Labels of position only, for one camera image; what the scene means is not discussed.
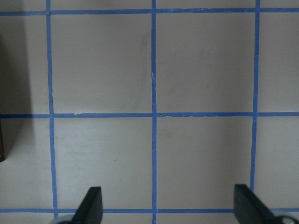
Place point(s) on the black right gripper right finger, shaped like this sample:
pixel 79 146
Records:
pixel 249 209

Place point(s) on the dark wooden drawer cabinet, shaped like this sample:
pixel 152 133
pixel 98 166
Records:
pixel 2 146

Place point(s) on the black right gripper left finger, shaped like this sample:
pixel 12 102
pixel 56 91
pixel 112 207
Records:
pixel 90 210

